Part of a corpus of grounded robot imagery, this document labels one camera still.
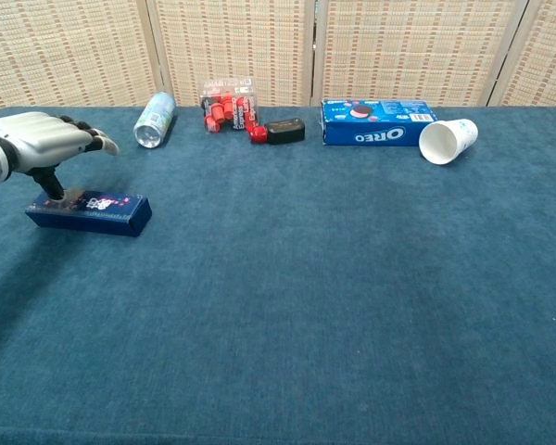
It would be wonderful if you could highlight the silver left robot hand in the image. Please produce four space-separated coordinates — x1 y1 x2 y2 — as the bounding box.
0 111 120 203

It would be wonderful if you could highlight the woven folding screen panel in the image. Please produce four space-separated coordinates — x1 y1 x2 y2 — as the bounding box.
0 0 168 116
486 0 556 108
310 0 532 108
145 0 319 108

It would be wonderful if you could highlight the black and red small device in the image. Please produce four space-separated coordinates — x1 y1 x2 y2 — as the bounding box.
263 118 307 146

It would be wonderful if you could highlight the white paper cup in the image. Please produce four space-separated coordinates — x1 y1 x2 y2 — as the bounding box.
418 118 480 166

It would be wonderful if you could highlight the light blue drink can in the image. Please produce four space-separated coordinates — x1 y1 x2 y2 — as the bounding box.
133 91 177 150

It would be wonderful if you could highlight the navy blue glasses case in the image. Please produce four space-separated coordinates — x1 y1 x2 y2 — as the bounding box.
24 188 153 238

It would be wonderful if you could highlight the blue Oreo cookie box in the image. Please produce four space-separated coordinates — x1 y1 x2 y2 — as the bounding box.
320 98 439 147

